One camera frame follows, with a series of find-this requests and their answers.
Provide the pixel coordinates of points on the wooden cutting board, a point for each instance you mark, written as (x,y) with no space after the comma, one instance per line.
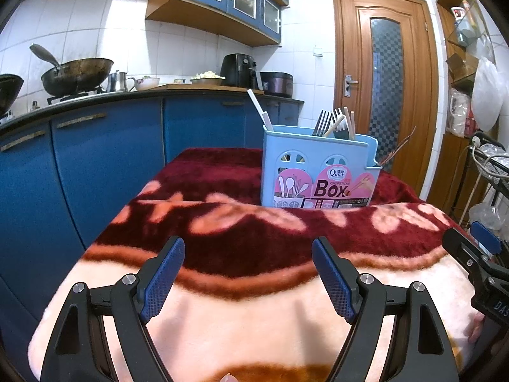
(187,86)

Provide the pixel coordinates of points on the bowl of food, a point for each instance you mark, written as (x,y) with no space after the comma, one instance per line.
(206,78)

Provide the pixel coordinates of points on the blue plastic utensil box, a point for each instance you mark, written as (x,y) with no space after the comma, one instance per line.
(294,151)

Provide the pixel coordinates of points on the wooden shelf unit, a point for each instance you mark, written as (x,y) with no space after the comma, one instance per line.
(447,159)

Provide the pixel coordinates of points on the white wall fixture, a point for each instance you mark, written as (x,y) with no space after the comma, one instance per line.
(318,51)

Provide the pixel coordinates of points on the black air fryer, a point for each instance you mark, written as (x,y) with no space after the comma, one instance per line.
(236,69)

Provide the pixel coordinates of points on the brown chopstick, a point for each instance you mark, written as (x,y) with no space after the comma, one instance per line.
(397,145)
(391,155)

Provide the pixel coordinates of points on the light wooden chopstick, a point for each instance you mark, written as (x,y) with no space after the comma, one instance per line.
(352,125)
(348,121)

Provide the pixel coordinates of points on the gas stove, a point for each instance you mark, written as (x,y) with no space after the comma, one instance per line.
(73,96)

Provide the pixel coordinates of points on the red floral blanket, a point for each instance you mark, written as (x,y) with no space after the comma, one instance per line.
(246,254)

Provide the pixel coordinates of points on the person's right hand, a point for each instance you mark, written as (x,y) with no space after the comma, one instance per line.
(475,328)

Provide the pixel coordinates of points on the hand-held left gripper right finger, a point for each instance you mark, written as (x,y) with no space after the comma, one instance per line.
(334,282)

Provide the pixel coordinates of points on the white bowl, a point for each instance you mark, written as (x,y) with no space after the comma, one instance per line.
(146,83)

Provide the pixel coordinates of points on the blue base cabinets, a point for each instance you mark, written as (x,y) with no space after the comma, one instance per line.
(111,159)

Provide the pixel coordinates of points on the pink white plastic bag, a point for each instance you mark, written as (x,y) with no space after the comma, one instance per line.
(460,113)

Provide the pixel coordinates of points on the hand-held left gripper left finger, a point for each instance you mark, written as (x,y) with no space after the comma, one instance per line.
(163,278)

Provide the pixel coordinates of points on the dark pan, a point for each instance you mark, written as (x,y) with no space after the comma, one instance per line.
(8,93)

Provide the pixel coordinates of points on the steel kettle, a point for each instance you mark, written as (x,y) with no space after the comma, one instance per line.
(117,81)

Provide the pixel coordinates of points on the teal utensil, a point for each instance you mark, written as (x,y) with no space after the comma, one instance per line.
(342,133)

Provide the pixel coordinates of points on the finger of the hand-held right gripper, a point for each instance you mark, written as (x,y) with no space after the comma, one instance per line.
(465,248)
(486,236)

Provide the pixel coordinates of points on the metal fork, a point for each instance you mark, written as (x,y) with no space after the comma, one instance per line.
(339,114)
(321,123)

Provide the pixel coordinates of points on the black wok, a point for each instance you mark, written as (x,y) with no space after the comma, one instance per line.
(77,73)

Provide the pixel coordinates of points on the glass-door wall cabinet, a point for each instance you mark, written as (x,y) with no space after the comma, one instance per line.
(222,4)

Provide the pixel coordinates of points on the wooden door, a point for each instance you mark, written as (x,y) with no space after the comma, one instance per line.
(350,39)

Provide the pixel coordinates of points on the white red mug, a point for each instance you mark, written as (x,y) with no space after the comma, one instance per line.
(458,12)

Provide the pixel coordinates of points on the white plastic spoon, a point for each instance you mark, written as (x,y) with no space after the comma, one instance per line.
(260,109)

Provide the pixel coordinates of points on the teal shelf container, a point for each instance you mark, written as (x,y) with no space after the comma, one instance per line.
(465,34)

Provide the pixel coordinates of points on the clear plastic bag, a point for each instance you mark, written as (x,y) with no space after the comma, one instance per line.
(486,217)

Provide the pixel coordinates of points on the black metal cart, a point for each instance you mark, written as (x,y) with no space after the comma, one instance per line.
(497,167)

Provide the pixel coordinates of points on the dark rice cooker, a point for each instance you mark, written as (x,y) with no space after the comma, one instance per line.
(278,83)

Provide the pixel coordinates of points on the cardboard box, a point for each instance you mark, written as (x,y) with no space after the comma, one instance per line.
(463,67)

